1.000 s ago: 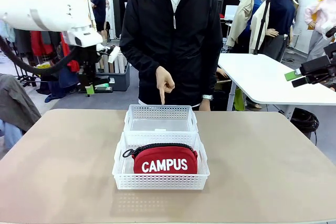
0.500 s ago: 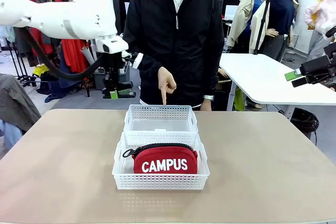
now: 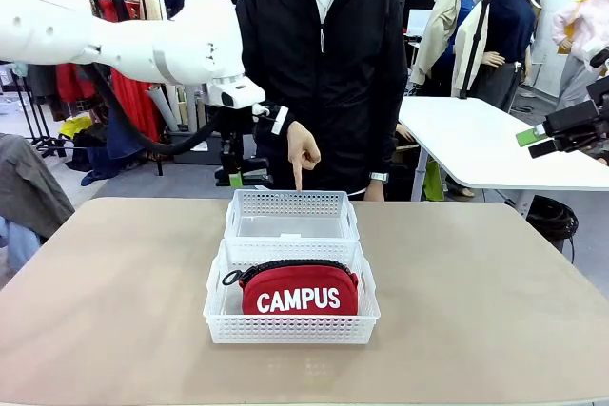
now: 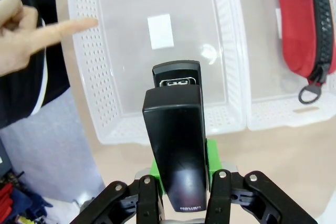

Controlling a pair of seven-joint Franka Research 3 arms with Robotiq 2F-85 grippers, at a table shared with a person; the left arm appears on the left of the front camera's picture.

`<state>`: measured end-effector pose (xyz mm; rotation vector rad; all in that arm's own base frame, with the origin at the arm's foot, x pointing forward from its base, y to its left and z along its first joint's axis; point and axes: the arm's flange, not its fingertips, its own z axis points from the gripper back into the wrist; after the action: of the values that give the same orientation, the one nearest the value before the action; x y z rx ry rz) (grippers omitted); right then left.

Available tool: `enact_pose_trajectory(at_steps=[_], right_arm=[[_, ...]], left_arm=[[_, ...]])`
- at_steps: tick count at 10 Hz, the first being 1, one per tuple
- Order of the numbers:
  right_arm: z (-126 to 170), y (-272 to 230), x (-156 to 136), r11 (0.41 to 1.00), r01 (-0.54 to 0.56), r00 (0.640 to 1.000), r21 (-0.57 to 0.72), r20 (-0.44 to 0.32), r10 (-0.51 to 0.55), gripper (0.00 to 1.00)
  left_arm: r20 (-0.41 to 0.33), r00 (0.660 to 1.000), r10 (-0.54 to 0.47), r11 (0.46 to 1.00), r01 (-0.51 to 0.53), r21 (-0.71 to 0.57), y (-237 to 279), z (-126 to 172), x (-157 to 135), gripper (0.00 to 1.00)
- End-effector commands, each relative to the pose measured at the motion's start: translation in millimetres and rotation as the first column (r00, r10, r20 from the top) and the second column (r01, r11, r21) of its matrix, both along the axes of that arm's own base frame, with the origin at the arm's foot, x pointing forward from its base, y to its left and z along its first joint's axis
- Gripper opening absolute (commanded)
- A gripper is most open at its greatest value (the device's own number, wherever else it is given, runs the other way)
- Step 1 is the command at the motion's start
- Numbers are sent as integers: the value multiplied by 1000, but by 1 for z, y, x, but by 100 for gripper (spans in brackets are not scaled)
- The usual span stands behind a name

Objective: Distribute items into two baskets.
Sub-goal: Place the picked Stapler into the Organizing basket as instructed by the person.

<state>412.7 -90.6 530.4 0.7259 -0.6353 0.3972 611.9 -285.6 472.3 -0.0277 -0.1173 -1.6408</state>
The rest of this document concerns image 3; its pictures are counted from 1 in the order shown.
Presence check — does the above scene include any green bag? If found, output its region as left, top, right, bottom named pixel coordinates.
left=424, top=158, right=444, bottom=202

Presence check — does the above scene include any grey cloth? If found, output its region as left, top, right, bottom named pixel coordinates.
left=0, top=132, right=76, bottom=241

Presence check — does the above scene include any yellow garment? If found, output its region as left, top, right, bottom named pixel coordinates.
left=57, top=114, right=92, bottom=140

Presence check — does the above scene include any black scarf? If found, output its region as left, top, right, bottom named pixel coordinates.
left=109, top=0, right=132, bottom=22

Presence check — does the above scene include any red CAMPUS pencil case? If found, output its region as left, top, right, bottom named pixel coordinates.
left=222, top=258, right=361, bottom=316

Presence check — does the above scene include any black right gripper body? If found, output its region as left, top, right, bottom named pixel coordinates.
left=586, top=74, right=609, bottom=161

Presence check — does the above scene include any white perforated plastic basket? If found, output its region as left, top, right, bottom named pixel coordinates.
left=223, top=188, right=362, bottom=242
left=203, top=237, right=382, bottom=345

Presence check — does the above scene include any person's right hand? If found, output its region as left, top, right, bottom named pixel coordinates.
left=286, top=119, right=322, bottom=192

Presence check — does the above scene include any long red dress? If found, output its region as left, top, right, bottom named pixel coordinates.
left=92, top=0, right=166, bottom=148

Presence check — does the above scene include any tall grey paper roll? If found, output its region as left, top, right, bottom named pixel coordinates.
left=183, top=84, right=199, bottom=134

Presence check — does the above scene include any dark grey coat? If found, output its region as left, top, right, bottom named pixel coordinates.
left=26, top=63, right=61, bottom=103

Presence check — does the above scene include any black cable bundle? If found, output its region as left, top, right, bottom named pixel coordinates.
left=526, top=194, right=580, bottom=240

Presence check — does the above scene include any mannequin in navy top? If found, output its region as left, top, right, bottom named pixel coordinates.
left=475, top=0, right=538, bottom=115

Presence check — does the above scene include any navy cloth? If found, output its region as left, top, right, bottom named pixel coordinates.
left=80, top=106, right=147, bottom=187

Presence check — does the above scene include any white table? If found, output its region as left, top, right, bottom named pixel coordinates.
left=398, top=95, right=609, bottom=217

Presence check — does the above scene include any mannequin in beige coat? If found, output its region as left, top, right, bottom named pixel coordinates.
left=409, top=0, right=494, bottom=99

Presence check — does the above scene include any person in black jacket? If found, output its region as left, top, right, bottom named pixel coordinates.
left=235, top=0, right=409, bottom=203

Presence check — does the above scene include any white board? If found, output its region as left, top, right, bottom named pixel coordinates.
left=405, top=9, right=432, bottom=41

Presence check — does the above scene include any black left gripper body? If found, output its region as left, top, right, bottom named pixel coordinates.
left=217, top=107, right=259, bottom=143

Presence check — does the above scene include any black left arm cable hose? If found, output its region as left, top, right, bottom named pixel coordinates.
left=78, top=61, right=225, bottom=156

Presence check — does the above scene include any red coat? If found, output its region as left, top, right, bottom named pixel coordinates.
left=55, top=62, right=99, bottom=104

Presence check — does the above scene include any person's left hand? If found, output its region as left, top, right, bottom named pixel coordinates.
left=363, top=180, right=387, bottom=203

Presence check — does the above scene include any person's left forearm black sleeve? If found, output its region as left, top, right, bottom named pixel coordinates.
left=368, top=106, right=408, bottom=175

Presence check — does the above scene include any beige garment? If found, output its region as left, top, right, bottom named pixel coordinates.
left=140, top=0, right=166, bottom=22

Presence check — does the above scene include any cream paper roll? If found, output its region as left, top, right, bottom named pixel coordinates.
left=164, top=84, right=185, bottom=129

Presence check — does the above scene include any blue cloth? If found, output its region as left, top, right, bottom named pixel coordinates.
left=0, top=215, right=43, bottom=291

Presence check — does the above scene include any slanted grey paper roll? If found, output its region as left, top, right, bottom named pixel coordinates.
left=145, top=84, right=181, bottom=133

